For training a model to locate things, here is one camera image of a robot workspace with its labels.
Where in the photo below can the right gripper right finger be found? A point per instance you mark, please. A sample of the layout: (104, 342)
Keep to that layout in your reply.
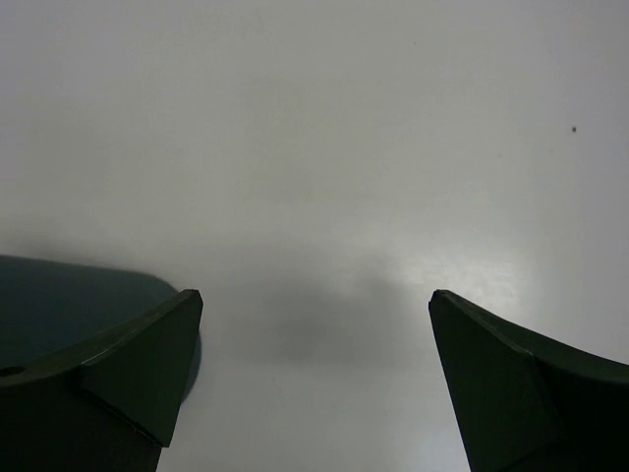
(524, 401)

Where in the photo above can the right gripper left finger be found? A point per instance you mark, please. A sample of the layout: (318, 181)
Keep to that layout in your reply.
(108, 403)

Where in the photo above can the dark grey plastic bin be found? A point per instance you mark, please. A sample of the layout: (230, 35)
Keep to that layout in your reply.
(47, 306)

